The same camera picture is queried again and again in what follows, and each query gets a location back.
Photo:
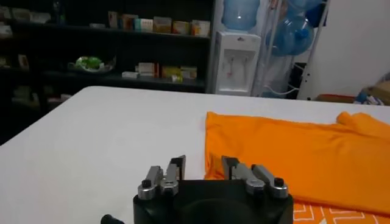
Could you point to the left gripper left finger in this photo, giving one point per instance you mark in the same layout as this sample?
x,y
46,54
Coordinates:
x,y
170,182

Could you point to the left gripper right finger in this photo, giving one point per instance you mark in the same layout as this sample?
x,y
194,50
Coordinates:
x,y
253,182

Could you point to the orange t-shirt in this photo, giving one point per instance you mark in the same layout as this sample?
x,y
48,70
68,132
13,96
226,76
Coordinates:
x,y
289,158

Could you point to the large white table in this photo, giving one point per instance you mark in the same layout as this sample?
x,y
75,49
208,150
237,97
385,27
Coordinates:
x,y
106,137

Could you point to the white water dispenser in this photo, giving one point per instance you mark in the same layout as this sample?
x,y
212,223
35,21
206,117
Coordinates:
x,y
237,67

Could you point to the brown box with red rim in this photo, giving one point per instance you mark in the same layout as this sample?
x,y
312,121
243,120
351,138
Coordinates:
x,y
335,98

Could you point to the white metal jug rack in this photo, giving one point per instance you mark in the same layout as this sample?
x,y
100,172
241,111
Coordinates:
x,y
307,76

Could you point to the blue and white bag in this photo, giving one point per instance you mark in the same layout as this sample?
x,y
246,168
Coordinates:
x,y
367,98

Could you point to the green item in bowl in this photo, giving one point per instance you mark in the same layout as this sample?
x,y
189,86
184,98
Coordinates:
x,y
90,63

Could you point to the blue water jug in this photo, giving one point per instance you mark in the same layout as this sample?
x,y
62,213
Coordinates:
x,y
289,38
303,4

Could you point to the large brown cardboard box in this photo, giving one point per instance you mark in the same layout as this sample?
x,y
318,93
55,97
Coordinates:
x,y
382,89

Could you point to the upright blue water bottle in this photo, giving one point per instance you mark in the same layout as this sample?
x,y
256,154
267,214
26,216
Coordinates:
x,y
240,15

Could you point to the black shelving unit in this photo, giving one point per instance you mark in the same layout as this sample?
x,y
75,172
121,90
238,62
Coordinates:
x,y
61,45

